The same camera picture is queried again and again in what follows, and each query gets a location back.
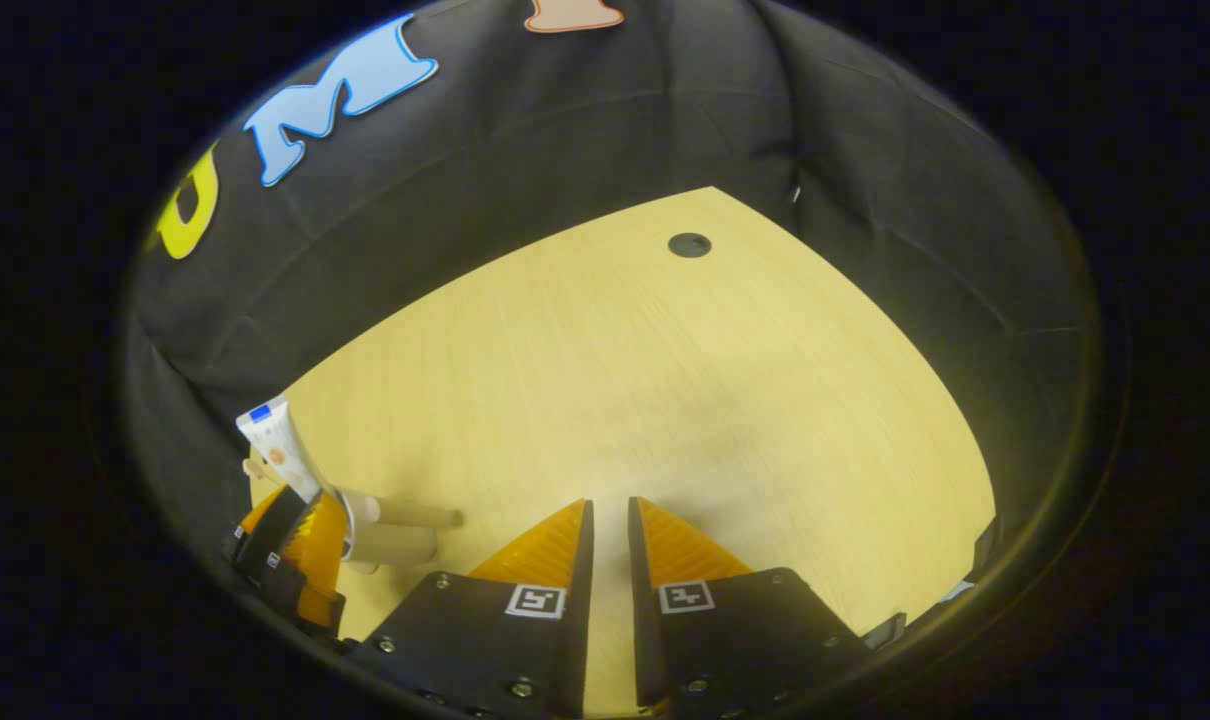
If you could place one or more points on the white toothpaste tube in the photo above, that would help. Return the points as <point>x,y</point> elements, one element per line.
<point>280,450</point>

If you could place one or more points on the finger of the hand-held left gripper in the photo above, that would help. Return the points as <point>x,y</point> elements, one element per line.
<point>320,560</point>
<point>270,530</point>

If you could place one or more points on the beige toothbrush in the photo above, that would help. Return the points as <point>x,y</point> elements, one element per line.
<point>255,467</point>

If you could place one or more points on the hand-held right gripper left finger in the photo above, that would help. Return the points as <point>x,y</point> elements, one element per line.
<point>575,610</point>

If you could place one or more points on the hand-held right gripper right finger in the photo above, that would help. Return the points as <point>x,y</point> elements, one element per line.
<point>645,610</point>

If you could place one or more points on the round black desk grommet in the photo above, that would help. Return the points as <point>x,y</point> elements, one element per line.
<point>689,244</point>

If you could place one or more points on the black backdrop cloth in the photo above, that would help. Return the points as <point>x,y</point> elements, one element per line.
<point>615,120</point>

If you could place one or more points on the light wooden desktop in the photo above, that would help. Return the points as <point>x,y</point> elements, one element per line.
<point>665,400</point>

